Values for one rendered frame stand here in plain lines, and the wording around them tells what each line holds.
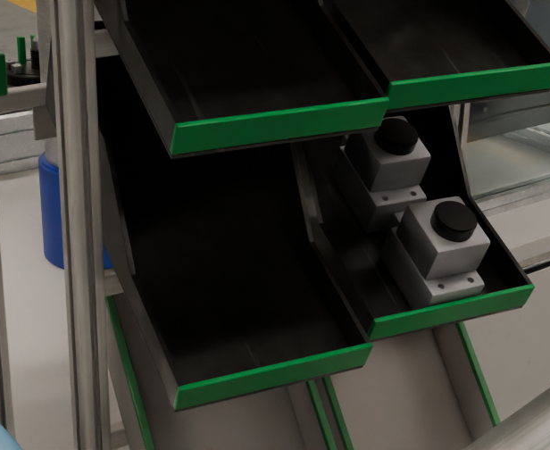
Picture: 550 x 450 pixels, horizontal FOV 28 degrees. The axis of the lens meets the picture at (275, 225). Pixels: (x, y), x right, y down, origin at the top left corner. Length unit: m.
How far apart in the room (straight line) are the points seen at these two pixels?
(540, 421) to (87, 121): 0.36
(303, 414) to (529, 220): 1.07
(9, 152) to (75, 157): 1.29
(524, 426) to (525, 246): 1.33
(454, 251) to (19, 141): 1.32
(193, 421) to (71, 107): 0.26
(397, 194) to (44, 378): 0.66
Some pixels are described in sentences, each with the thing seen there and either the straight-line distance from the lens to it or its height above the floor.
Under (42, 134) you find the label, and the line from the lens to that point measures 0.89.
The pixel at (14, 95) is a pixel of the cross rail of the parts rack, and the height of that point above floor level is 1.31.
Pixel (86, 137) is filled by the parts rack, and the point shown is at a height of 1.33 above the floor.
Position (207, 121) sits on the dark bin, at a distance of 0.60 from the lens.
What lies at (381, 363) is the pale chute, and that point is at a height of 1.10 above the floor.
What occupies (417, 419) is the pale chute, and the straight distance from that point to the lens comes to 0.90.
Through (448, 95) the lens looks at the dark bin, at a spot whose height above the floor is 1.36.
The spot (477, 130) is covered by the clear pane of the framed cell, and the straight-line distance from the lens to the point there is 1.78.
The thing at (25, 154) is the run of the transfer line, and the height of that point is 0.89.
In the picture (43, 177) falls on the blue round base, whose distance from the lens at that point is 1.59.
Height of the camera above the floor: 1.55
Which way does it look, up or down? 23 degrees down
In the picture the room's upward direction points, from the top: 2 degrees clockwise
